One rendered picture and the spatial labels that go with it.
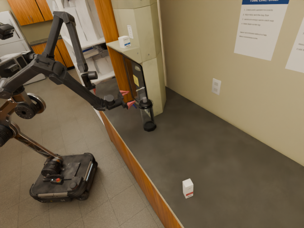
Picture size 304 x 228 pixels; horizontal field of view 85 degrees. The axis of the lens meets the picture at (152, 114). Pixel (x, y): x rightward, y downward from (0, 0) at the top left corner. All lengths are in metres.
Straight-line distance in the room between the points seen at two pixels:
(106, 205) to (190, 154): 1.28
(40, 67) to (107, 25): 0.63
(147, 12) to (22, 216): 2.36
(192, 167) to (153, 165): 0.23
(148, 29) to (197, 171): 0.88
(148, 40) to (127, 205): 1.62
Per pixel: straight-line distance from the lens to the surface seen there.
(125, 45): 1.13
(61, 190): 2.13
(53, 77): 1.00
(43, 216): 2.40
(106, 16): 1.41
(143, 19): 1.11
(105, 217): 2.05
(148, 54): 1.15
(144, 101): 1.12
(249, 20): 1.07
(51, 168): 2.17
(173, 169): 1.02
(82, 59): 1.50
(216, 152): 1.12
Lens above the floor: 1.79
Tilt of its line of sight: 37 degrees down
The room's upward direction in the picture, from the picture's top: 9 degrees counter-clockwise
